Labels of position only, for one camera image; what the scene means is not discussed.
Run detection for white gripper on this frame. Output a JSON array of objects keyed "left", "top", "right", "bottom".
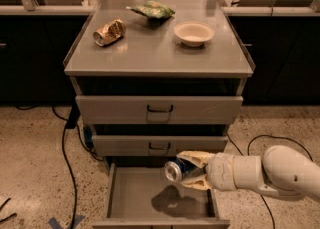
[{"left": 177, "top": 151, "right": 236, "bottom": 191}]

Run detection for blue pepsi can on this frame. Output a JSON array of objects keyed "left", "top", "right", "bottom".
[{"left": 164, "top": 158, "right": 198, "bottom": 182}]

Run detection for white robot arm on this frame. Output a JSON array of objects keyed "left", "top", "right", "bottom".
[{"left": 177, "top": 145, "right": 320, "bottom": 202}]

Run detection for open bottom grey drawer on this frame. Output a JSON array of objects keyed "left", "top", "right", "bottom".
[{"left": 92, "top": 164, "right": 230, "bottom": 229}]

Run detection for middle grey drawer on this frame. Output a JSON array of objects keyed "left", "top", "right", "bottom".
[{"left": 92, "top": 135, "right": 227, "bottom": 157}]

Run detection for grey drawer cabinet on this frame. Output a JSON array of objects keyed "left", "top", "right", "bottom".
[{"left": 63, "top": 0, "right": 256, "bottom": 229}]

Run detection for top grey drawer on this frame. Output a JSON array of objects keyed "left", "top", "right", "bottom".
[{"left": 76, "top": 95, "right": 243, "bottom": 125}]

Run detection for crushed gold soda can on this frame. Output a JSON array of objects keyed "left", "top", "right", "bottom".
[{"left": 93, "top": 18, "right": 126, "bottom": 47}]

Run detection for white paper bowl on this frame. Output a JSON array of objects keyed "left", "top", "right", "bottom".
[{"left": 174, "top": 21, "right": 215, "bottom": 47}]

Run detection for dark counter cabinets behind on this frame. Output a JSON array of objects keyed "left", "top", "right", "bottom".
[{"left": 0, "top": 14, "right": 320, "bottom": 105}]

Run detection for blue tape on floor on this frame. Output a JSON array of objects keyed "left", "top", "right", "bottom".
[{"left": 47, "top": 214, "right": 86, "bottom": 229}]

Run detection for green chip bag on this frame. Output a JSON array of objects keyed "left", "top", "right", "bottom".
[{"left": 127, "top": 0, "right": 175, "bottom": 19}]

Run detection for black cable right floor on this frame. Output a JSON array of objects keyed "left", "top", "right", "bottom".
[{"left": 226, "top": 134, "right": 316, "bottom": 229}]

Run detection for black cable floor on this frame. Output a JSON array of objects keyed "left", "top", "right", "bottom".
[
  {"left": 14, "top": 104, "right": 104, "bottom": 229},
  {"left": 226, "top": 134, "right": 316, "bottom": 229}
]

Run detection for black cable left floor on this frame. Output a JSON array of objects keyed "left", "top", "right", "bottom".
[{"left": 14, "top": 104, "right": 104, "bottom": 229}]

